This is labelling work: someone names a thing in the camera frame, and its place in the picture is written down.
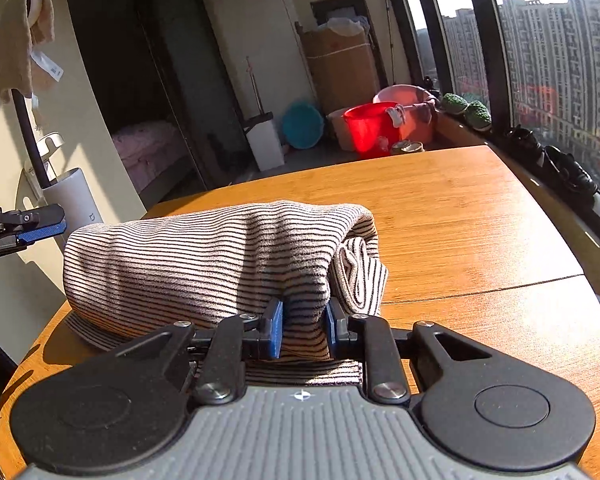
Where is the pink bed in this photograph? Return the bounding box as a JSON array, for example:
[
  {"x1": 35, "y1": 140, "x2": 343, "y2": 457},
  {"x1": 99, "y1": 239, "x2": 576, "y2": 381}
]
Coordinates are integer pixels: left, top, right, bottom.
[{"x1": 111, "y1": 120, "x2": 196, "y2": 196}]

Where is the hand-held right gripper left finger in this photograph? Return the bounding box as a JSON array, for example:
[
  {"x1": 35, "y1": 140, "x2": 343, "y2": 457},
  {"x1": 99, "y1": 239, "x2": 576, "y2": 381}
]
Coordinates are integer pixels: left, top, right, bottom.
[{"x1": 120, "y1": 299, "x2": 285, "y2": 406}]

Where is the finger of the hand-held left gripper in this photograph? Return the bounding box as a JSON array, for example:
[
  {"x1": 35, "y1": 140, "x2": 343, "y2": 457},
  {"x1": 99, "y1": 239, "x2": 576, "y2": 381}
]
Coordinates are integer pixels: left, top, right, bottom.
[{"x1": 0, "y1": 203, "x2": 67, "y2": 252}]

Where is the round green potted plant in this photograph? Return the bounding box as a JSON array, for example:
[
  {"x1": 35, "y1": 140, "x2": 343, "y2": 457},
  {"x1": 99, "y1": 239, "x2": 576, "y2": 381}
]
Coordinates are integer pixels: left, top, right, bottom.
[{"x1": 440, "y1": 92, "x2": 470, "y2": 116}]

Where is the cardboard box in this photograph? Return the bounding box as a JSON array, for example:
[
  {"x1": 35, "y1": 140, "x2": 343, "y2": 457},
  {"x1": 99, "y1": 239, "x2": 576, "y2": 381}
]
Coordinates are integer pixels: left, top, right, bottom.
[{"x1": 300, "y1": 27, "x2": 381, "y2": 113}]

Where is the black sandal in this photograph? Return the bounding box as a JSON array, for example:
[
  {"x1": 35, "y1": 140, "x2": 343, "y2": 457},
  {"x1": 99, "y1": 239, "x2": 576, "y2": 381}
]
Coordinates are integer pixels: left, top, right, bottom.
[
  {"x1": 502, "y1": 126, "x2": 546, "y2": 166},
  {"x1": 537, "y1": 145, "x2": 598, "y2": 202}
]

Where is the black pole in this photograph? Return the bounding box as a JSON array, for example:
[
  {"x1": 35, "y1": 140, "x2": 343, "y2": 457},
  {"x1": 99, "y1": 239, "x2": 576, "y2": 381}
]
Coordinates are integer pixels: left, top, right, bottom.
[{"x1": 11, "y1": 89, "x2": 51, "y2": 188}]

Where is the teal basin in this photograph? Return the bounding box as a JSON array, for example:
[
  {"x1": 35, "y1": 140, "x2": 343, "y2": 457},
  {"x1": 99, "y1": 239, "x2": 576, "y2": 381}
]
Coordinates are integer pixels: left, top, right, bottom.
[{"x1": 281, "y1": 101, "x2": 326, "y2": 150}]

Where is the white bin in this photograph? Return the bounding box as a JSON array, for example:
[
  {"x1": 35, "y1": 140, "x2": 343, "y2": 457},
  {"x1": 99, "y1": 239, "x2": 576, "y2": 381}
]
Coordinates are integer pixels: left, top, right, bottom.
[{"x1": 245, "y1": 115, "x2": 287, "y2": 172}]

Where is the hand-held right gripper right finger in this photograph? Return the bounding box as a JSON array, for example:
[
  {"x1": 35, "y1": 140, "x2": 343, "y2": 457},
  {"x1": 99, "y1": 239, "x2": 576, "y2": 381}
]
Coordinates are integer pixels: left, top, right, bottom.
[{"x1": 326, "y1": 297, "x2": 496, "y2": 404}]

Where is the beige bucket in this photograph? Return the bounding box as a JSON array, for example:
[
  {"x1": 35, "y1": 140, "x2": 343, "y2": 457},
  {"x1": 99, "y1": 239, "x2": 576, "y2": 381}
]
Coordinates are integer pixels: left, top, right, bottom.
[{"x1": 326, "y1": 108, "x2": 356, "y2": 152}]

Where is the striped beige sweater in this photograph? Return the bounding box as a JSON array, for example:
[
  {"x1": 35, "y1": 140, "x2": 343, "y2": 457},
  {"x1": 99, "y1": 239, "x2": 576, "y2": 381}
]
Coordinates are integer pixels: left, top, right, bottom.
[{"x1": 62, "y1": 201, "x2": 388, "y2": 388}]

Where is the beige hanging towel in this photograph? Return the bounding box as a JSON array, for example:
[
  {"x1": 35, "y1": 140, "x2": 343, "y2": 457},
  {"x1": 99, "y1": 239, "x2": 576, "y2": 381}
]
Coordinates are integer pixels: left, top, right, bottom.
[{"x1": 0, "y1": 0, "x2": 63, "y2": 102}]

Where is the green slippers pair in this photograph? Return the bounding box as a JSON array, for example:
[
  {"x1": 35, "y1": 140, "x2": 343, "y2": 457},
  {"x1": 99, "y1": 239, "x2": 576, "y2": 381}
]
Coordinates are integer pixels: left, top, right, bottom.
[{"x1": 464, "y1": 101, "x2": 493, "y2": 132}]

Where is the red bucket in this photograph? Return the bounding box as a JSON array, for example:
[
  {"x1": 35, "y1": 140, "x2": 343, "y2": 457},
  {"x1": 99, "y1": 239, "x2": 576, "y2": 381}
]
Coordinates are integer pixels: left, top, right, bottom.
[{"x1": 342, "y1": 102, "x2": 403, "y2": 159}]

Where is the pink basin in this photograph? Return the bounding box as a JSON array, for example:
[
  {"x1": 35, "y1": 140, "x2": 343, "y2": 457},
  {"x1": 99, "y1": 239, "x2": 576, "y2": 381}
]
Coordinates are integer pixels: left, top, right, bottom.
[{"x1": 372, "y1": 85, "x2": 438, "y2": 143}]

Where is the white cabinet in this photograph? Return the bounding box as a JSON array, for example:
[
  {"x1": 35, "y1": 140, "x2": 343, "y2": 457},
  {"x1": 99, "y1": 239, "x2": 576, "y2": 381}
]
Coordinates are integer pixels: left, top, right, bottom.
[{"x1": 202, "y1": 0, "x2": 316, "y2": 126}]

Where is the white cylindrical air purifier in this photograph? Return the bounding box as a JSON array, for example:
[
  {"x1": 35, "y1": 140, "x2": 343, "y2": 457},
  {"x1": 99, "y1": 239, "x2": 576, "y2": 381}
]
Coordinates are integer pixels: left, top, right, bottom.
[{"x1": 40, "y1": 167, "x2": 103, "y2": 252}]

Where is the black window frame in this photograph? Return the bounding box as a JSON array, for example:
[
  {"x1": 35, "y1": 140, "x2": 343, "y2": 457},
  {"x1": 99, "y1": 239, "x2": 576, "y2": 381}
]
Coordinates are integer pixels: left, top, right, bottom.
[{"x1": 390, "y1": 0, "x2": 513, "y2": 131}]

